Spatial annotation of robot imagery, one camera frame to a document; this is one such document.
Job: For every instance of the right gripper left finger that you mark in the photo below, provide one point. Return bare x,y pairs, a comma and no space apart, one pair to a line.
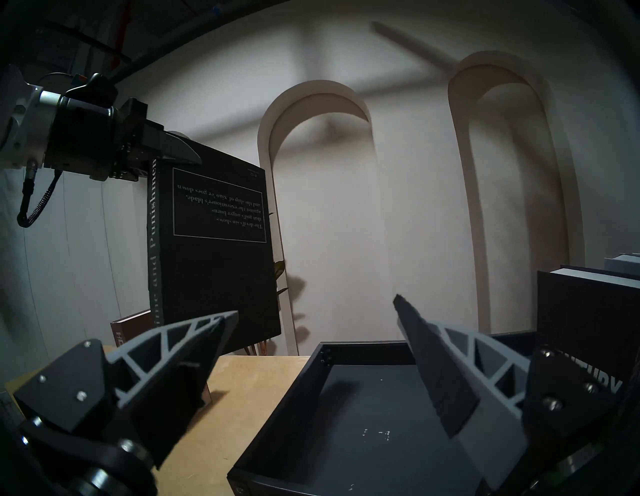
170,380

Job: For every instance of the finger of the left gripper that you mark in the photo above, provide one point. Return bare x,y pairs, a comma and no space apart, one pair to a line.
175,150

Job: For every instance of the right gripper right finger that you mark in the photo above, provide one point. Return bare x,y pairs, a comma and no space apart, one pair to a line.
470,385

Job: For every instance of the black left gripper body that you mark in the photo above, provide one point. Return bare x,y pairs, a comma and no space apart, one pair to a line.
100,135

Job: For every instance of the black Crime and Punishment book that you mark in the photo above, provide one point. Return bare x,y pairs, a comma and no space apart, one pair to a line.
215,275

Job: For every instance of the black Century book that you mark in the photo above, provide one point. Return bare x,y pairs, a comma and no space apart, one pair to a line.
585,315

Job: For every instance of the grey ianra book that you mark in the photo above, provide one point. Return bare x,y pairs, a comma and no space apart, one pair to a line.
625,264

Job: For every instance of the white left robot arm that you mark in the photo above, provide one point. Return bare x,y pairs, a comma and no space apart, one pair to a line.
20,125

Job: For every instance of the black metal shelf cart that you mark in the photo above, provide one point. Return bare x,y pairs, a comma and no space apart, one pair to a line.
350,425

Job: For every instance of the light wooden table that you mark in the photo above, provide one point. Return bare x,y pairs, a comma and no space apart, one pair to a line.
240,400

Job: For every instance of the tall green leafy plant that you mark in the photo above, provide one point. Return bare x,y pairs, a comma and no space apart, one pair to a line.
278,270

